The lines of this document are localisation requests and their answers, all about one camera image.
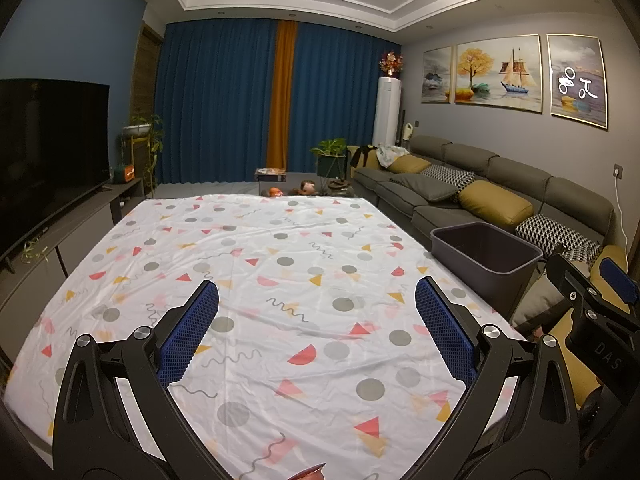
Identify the small orange toy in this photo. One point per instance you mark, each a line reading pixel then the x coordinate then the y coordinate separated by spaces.
pixel 275 191

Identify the small grey landscape painting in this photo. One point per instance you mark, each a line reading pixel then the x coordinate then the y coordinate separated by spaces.
pixel 437 76

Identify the purple abstract painting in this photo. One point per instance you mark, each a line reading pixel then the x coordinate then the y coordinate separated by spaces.
pixel 577 82

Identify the black flat television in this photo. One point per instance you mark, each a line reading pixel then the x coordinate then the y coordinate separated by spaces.
pixel 50 160

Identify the potted plant on green stand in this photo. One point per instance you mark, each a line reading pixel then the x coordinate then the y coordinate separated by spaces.
pixel 330 152

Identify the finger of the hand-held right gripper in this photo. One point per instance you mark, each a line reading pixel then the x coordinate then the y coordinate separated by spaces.
pixel 567 275
pixel 622 280

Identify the tree and sailboat painting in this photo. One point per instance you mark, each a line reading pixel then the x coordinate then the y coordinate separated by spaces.
pixel 497 75

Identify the white standing air conditioner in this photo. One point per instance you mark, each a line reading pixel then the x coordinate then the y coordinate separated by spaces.
pixel 387 112

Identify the blue curtain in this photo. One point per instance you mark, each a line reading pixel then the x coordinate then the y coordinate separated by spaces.
pixel 345 95
pixel 215 105

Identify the brown round object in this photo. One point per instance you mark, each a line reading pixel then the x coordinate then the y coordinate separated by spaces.
pixel 341 186

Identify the wall socket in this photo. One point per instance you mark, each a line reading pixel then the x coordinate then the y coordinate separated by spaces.
pixel 618 171

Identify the grey sofa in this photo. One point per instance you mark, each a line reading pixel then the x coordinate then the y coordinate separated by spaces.
pixel 520 170

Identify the flat grey cushion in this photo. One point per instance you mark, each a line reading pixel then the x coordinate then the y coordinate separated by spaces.
pixel 425 187

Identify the black garment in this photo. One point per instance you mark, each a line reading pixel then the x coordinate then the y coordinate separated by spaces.
pixel 362 156

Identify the beige grey cushion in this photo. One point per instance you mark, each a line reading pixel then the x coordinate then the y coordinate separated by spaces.
pixel 542 297

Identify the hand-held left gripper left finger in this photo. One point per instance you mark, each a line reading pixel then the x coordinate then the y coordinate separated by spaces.
pixel 187 335

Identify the small low table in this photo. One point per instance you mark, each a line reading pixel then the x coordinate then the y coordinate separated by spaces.
pixel 271 175

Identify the doll head toy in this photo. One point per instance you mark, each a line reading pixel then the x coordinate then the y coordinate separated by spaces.
pixel 305 188

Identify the orange curtain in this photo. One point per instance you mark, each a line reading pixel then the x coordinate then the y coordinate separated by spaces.
pixel 282 95

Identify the red gold flower decoration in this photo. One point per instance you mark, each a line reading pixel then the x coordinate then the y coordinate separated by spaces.
pixel 390 62

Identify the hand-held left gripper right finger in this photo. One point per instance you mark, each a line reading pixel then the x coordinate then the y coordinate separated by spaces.
pixel 445 330

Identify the grey plastic bin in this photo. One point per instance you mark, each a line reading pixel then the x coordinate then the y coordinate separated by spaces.
pixel 480 275

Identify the person's left hand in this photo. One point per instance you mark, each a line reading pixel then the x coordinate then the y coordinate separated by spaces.
pixel 309 474

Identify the grey television cabinet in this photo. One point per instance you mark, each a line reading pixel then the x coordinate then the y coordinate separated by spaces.
pixel 85 230

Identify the small yellow cushion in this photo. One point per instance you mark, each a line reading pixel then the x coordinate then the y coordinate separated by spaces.
pixel 410 165

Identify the yellow ribbon strands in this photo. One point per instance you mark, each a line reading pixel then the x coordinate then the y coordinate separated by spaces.
pixel 35 252

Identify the trailing plant on metal stand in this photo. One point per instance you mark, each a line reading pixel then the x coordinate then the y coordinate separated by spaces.
pixel 142 127

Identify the white cloth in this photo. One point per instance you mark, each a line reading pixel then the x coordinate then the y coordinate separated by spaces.
pixel 394 155

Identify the black white patterned cushion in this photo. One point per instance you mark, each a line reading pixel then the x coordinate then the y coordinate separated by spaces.
pixel 555 235
pixel 450 176

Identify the white stick vacuum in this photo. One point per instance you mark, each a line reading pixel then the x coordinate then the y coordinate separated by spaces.
pixel 407 130

